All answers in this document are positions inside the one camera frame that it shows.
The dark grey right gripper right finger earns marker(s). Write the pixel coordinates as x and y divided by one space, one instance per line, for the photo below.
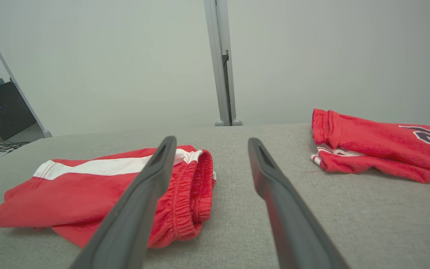
297 224

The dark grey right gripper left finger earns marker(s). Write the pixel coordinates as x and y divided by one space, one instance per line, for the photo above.
133 216

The red shorts with white stripe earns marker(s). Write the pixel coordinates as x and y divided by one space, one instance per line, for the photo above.
69 201

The red jersey with number 23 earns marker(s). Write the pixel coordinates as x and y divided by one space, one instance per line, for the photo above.
368 138

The black computer tower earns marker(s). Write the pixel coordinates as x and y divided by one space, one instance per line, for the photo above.
2 112

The grey partition joint post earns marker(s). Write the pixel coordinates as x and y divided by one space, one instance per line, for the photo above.
218 56

